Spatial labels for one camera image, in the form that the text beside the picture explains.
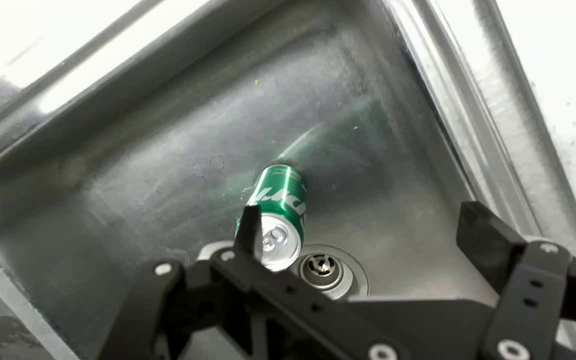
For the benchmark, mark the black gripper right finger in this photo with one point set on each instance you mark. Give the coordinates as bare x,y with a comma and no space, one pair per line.
535,282

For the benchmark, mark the stainless steel double sink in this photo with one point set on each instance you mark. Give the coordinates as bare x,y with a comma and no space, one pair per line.
139,132

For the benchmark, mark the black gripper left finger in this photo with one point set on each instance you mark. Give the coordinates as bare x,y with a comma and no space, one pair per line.
262,312

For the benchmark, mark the green sprite can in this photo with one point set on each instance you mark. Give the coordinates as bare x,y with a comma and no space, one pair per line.
281,197

